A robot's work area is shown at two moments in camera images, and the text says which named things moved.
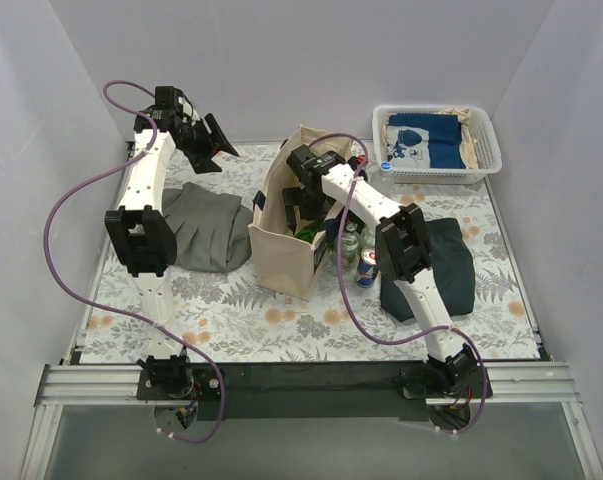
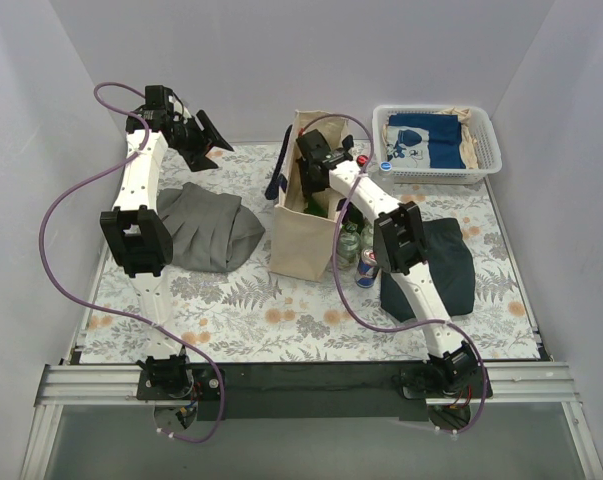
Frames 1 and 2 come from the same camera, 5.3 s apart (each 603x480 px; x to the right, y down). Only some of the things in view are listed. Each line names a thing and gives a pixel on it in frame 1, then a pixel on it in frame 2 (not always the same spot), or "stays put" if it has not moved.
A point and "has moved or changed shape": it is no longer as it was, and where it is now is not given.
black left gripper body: (207, 145) stays put
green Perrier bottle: (308, 233) has moved or changed shape
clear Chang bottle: (351, 247) stays put
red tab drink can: (367, 270) stays put
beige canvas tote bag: (283, 262) has moved or changed shape
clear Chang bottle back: (368, 237) stays put
